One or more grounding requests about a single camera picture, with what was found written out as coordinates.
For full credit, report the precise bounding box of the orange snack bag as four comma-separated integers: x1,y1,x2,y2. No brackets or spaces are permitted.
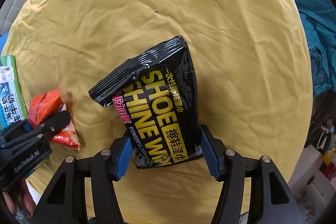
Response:
28,88,81,151

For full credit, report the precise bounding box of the black shoe shine wipes pack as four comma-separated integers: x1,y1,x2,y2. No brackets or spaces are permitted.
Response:
88,36,202,169

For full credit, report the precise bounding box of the teal blanket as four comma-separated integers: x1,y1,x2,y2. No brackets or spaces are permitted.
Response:
294,0,335,97

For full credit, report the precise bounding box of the yellow tablecloth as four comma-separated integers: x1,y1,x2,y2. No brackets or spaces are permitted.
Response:
3,0,312,223

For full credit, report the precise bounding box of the cardboard box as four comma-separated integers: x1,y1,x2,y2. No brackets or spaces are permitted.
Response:
0,56,28,130

